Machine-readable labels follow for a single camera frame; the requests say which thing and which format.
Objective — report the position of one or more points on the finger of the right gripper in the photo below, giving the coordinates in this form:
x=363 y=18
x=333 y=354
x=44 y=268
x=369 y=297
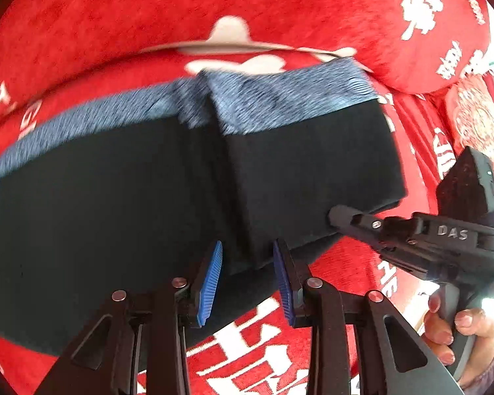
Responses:
x=355 y=223

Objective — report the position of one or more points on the red blanket white characters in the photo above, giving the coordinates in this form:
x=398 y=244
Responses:
x=257 y=353

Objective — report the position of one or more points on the black pants blue waistband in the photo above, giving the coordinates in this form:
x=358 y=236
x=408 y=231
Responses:
x=130 y=190

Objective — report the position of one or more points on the right hand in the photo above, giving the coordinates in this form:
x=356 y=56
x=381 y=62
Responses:
x=438 y=336

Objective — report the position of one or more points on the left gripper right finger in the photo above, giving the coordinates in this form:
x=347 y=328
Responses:
x=392 y=357

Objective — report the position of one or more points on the red pillow white characters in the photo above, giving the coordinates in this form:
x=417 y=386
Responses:
x=415 y=46

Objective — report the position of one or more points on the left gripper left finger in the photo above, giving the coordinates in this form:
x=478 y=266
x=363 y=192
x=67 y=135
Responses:
x=104 y=357

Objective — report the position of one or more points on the black camera box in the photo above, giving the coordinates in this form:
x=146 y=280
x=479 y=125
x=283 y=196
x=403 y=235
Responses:
x=467 y=191

